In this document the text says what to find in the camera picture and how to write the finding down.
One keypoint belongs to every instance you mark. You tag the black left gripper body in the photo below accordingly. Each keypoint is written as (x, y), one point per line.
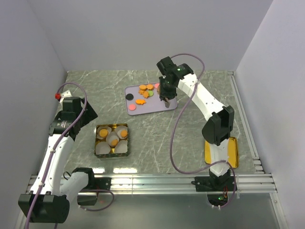
(59, 115)

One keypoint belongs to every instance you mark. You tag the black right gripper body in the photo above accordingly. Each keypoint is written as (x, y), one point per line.
(165, 90)

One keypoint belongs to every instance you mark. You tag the round orange cookie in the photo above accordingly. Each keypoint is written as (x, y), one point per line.
(123, 134)
(114, 142)
(103, 133)

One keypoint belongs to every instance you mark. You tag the orange flower cookie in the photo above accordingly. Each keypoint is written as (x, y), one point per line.
(150, 86)

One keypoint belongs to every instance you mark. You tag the green gold cookie tin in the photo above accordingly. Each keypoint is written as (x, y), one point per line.
(111, 154)

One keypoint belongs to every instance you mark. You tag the gold tin lid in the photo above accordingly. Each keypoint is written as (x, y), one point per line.
(232, 153)

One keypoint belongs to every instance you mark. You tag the metal tongs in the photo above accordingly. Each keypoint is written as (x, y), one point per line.
(166, 102)

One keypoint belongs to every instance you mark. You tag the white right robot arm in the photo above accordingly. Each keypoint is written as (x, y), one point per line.
(219, 118)

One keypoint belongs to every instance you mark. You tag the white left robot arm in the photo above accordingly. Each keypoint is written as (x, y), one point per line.
(48, 201)

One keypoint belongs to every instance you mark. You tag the white paper cup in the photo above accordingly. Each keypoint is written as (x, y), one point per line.
(102, 127)
(119, 128)
(111, 136)
(121, 147)
(102, 148)

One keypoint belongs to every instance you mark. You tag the green round cookie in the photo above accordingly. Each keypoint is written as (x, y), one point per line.
(150, 93)

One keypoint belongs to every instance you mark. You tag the orange sandwich cookie top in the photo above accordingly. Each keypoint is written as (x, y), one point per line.
(142, 87)

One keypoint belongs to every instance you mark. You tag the orange leaf cookie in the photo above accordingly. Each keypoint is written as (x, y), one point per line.
(145, 94)

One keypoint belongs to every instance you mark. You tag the purple tray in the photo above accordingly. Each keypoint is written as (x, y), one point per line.
(153, 104)

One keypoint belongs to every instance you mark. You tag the pink round cookie left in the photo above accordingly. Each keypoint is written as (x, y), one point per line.
(132, 107)

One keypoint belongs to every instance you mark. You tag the black sandwich cookie left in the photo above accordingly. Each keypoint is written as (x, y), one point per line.
(129, 97)

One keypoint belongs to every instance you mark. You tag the orange fish cookie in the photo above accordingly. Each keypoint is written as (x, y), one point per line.
(140, 101)

